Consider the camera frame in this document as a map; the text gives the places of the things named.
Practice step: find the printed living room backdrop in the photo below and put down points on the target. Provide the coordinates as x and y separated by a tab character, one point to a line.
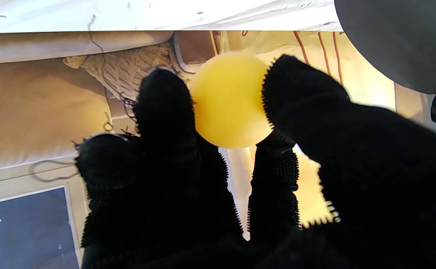
35	112

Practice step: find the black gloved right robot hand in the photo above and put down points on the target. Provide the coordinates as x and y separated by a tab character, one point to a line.
371	179

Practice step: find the orange ping pong ball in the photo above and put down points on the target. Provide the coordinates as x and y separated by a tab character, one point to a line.
229	101

